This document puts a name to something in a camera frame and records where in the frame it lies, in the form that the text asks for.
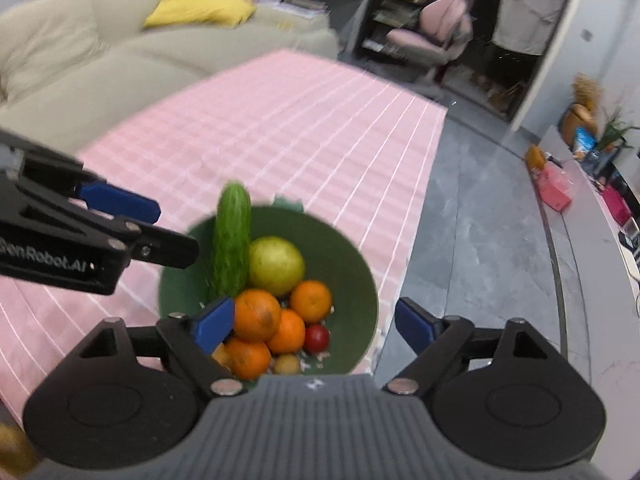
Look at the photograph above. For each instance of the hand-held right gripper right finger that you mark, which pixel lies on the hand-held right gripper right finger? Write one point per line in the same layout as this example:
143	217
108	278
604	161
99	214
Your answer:
412	325

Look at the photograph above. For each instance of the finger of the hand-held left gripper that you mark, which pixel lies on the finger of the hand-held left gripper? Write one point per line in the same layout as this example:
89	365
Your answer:
165	247
120	202

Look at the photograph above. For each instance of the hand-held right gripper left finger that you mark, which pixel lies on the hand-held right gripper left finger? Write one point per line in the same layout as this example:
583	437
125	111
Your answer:
215	327

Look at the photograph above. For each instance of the small yellow-brown fruit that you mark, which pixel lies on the small yellow-brown fruit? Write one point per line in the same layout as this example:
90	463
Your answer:
286	364
221	355

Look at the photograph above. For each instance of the large orange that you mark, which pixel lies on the large orange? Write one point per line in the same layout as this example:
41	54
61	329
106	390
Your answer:
256	315
247	358

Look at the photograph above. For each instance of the medium orange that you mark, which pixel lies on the medium orange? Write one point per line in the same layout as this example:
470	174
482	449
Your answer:
287	334

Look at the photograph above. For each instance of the yellow-green pear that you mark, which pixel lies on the yellow-green pear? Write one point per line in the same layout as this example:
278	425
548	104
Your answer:
276	266

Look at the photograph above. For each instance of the green bowl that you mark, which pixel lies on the green bowl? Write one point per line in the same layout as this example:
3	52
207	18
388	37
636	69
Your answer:
345	270

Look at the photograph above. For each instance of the red tomato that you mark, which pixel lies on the red tomato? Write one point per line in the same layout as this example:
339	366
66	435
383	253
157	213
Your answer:
317	338

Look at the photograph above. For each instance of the small orange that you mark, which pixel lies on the small orange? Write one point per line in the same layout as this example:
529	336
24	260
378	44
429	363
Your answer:
311	300

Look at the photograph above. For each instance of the green cucumber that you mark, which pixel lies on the green cucumber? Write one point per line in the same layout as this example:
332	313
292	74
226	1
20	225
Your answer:
232	240

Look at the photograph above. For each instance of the beige sofa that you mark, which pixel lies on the beige sofa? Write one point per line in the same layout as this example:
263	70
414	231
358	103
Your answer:
100	65

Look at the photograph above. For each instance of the pink checked tablecloth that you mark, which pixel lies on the pink checked tablecloth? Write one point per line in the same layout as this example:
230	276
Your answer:
275	125

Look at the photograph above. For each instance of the white curved cabinet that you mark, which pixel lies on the white curved cabinet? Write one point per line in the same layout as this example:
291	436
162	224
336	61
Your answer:
590	240

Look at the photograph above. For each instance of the pink box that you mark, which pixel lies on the pink box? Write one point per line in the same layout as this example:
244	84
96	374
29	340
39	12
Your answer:
555	189

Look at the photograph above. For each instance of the yellow blanket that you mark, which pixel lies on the yellow blanket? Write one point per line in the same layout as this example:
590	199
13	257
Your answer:
200	5

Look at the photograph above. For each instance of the magenta bag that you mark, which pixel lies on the magenta bag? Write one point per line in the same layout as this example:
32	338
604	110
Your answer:
617	205

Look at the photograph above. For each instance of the blue snack bag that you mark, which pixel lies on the blue snack bag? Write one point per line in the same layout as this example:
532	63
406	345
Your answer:
583	144

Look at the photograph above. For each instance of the brown round vase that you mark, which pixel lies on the brown round vase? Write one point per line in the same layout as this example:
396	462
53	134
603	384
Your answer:
579	122

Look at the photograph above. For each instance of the green potted plant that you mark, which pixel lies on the green potted plant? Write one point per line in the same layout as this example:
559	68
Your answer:
617	132

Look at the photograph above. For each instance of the dried flower bunch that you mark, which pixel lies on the dried flower bunch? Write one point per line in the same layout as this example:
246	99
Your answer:
587	90

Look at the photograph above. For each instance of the pink office chair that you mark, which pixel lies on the pink office chair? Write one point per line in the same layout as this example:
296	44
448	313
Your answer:
440	25

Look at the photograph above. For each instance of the dark bookshelf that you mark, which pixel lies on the dark bookshelf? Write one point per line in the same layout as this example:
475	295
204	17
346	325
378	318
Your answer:
395	0

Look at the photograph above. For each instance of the hanging light garment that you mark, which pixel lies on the hanging light garment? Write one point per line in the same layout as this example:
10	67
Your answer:
530	5

